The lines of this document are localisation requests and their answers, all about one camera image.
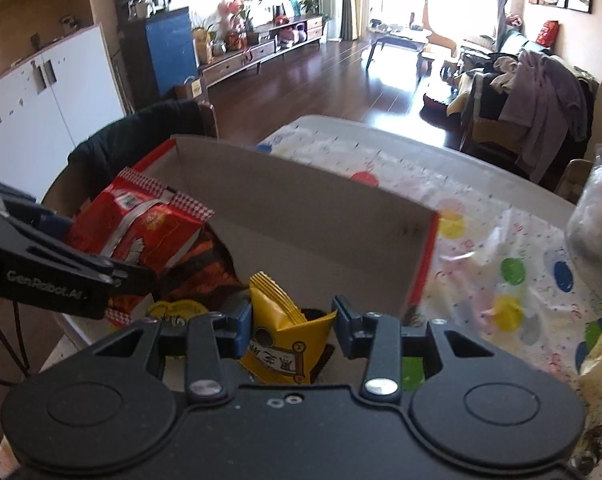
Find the wooden media console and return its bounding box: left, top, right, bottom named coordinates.
left=198, top=14, right=332, bottom=89

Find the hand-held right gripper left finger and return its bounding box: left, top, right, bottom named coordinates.
left=93, top=304, right=254, bottom=403

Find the pink flower bouquet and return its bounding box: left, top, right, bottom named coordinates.
left=216, top=0, right=256, bottom=37

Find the red checkered-edge snack bag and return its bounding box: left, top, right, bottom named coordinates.
left=63, top=166, right=216, bottom=327

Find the white cabinet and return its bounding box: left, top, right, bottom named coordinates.
left=0, top=22, right=130, bottom=197

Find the sofa with clothes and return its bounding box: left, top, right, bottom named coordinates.
left=458, top=30, right=602, bottom=187

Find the pale yellow snack packet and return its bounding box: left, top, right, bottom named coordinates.
left=578, top=329, right=602, bottom=412

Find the balloon print tablecloth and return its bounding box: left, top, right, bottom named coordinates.
left=256, top=127, right=602, bottom=480

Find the tan wooden chair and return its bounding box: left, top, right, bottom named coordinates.
left=555, top=159, right=595, bottom=202

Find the clear plastic bag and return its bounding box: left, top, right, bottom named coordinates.
left=565, top=144, right=602, bottom=274

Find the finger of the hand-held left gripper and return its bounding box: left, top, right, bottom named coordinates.
left=98, top=258, right=158, bottom=299
left=0, top=175, right=75, bottom=242

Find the printed snack packet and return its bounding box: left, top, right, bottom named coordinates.
left=574, top=410, right=602, bottom=480

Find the wooden coffee table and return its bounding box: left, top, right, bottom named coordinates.
left=367, top=22, right=433, bottom=69

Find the small yellow snack packet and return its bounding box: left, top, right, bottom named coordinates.
left=237, top=272, right=338, bottom=387

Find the dark floor cushion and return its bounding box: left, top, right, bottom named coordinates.
left=419, top=91, right=463, bottom=124

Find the blue front cabinet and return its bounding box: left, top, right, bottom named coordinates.
left=113, top=5, right=200, bottom=112

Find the red cardboard box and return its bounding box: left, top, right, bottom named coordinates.
left=41, top=134, right=441, bottom=361

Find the thin black cable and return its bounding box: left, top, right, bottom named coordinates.
left=0, top=304, right=32, bottom=386

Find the orange black snack bag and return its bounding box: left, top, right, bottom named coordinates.
left=156, top=224, right=248, bottom=312

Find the yellow cartoon snack packet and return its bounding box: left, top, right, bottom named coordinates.
left=145, top=300, right=208, bottom=327

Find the black jacket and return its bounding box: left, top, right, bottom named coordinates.
left=68, top=99, right=217, bottom=187

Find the grey curtain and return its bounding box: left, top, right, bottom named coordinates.
left=337, top=0, right=365, bottom=42

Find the grey-purple garment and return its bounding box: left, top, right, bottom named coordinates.
left=498, top=49, right=590, bottom=184

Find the brown paper bag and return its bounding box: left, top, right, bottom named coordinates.
left=175, top=76, right=205, bottom=102

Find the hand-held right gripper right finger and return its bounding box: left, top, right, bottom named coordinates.
left=332, top=296, right=492, bottom=403

